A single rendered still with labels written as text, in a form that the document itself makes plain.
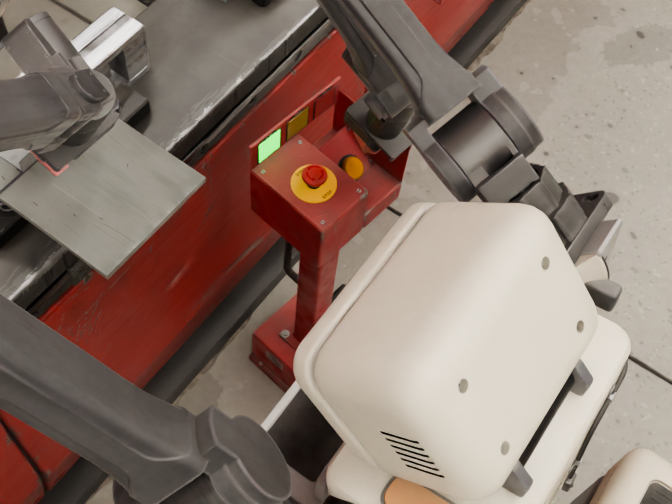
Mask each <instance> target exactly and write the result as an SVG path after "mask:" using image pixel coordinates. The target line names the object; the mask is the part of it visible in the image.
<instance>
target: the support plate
mask: <svg viewBox="0 0 672 504"><path fill-rule="evenodd" d="M68 165H69V167H68V168H67V169H66V170H64V171H63V172H62V173H61V174H60V175H58V176H54V175H53V174H52V173H51V172H50V171H49V170H48V169H47V168H46V167H45V166H44V165H43V164H42V163H41V162H40V161H38V162H36V163H35V164H34V165H33V166H32V167H31V168H30V169H29V170H27V171H26V172H25V173H24V174H23V175H22V176H21V177H19V178H18V179H17V180H16V181H15V182H14V183H13V184H12V185H10V186H9V187H8V188H7V189H6V190H5V191H4V192H2V193H1V194H0V201H1V202H3V203H4V204H6V205H7V206H8V207H10V208H11V209H12V210H14V211H15V212H16V213H18V214H19V215H21V216H22V217H23V218H25V219H26V220H27V221H29V222H30V223H31V224H33V225H34V226H35V227H37V228H38V229H40V230H41V231H42V232H44V233H45V234H46V235H48V236H49V237H50V238H52V239H53V240H55V241H56V242H57V243H59V244H60V245H61V246H63V247H64V248H65V249H67V250H68V251H70V252H71V253H72V254H74V255H75V256H76V257H78V258H79V259H80V260H82V261H83V262H85V263H86V264H87V265H89V266H90V267H91V268H93V269H94V270H95V271H97V272H98V273H99V274H101V275H102V276H104V277H105V278H106V279H109V278H110V277H111V276H112V275H113V274H114V273H115V272H116V271H117V270H118V269H119V268H120V267H121V266H122V265H123V264H124V263H125V262H126V261H127V260H128V259H129V258H130V257H131V256H132V255H133V254H134V253H135V252H136V251H137V250H138V249H139V248H140V247H141V246H142V245H143V244H144V243H145V242H146V241H147V240H148V239H149V238H150V237H151V236H152V235H153V234H154V233H155V232H156V231H157V230H158V229H159V228H160V227H161V226H162V225H163V224H164V223H165V222H166V221H167V220H168V219H169V218H170V217H171V216H172V215H173V214H174V213H175V212H176V211H177V210H178V209H179V208H180V207H181V206H182V205H183V204H184V203H185V202H186V201H187V200H188V199H189V198H190V197H191V196H192V195H193V194H194V193H195V192H196V191H197V190H198V189H199V188H200V187H201V186H202V185H203V184H204V183H205V182H206V177H204V176H203V175H201V174H200V173H199V172H197V171H196V170H194V169H193V168H191V167H190V166H188V165H187V164H185V163H184V162H182V161H181V160H179V159H178V158H176V157H175V156H173V155H172V154H170V153H169V152H167V151H166V150H164V149H163V148H162V147H160V146H159V145H157V144H156V143H154V142H153V141H151V140H150V139H148V138H147V137H145V136H144V135H142V134H141V133H139V132H138V131H136V130H135V129H133V128H132V127H130V126H129V125H128V124H126V123H125V122H123V121H122V120H120V119H118V120H117V121H116V122H115V126H114V127H113V128H112V129H111V130H110V131H109V132H108V133H107V134H105V135H104V136H103V137H102V138H100V139H99V140H98V141H97V142H96V143H95V144H94V145H92V146H91V147H90V148H89V149H88V150H87V151H85V152H84V153H83V154H82V155H81V156H80V157H79V158H77V159H75V160H72V161H70V162H69V163H68ZM16 169H17V168H16V167H15V166H13V165H12V164H10V163H9V162H7V161H6V160H4V159H3V158H2V157H0V190H1V189H3V188H4V187H5V186H6V185H7V184H8V183H9V182H11V181H12V180H13V179H14V178H15V177H16V176H17V175H19V174H20V173H21V172H19V171H18V170H16Z"/></svg>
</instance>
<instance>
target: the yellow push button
mask: <svg viewBox="0 0 672 504"><path fill-rule="evenodd" d="M341 169H342V170H343V171H345V172H346V173H347V174H348V175H349V176H351V177H352V178H353V179H354V180H355V179H358V178H360V177H361V176H362V174H363V170H364V168H363V164H362V162H361V160H360V159H359V158H357V157H348V158H346V159H344V160H343V162H342V164H341Z"/></svg>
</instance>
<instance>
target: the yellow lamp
mask: <svg viewBox="0 0 672 504"><path fill-rule="evenodd" d="M307 120H308V107H307V108H306V109H305V110H304V111H302V112H301V113H300V114H298V115H297V116H296V117H295V118H293V119H292V120H291V121H290V122H288V129H287V140H289V139H290V138H291V137H293V136H294V135H295V134H296V133H298V132H299V131H300V130H301V129H303V128H304V127H305V126H306V125H307Z"/></svg>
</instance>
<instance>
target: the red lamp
mask: <svg viewBox="0 0 672 504"><path fill-rule="evenodd" d="M335 87H336V86H334V87H333V88H332V89H330V90H329V91H328V92H326V93H325V94H324V95H323V96H321V97H320V98H319V99H318V100H316V103H315V115H314V119H315V118H316V117H318V116H319V115H320V114H321V113H323V112H324V111H325V110H326V109H328V108H329V107H330V106H331V105H333V104H334V96H335Z"/></svg>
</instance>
